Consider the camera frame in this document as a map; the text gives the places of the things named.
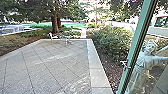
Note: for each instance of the parked car outside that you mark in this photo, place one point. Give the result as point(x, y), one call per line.
point(161, 21)

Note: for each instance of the low green hedge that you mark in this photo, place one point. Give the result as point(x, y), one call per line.
point(40, 32)

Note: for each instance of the tree trunk outside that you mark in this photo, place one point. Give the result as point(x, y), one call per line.
point(55, 21)

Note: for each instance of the white garden statue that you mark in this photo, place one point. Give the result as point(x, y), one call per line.
point(145, 70)

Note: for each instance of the green framed glass door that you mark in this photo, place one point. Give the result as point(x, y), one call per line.
point(136, 50)

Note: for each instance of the green bush outside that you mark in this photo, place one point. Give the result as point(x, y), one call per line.
point(111, 41)

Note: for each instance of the white garden bench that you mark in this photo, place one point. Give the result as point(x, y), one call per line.
point(53, 36)

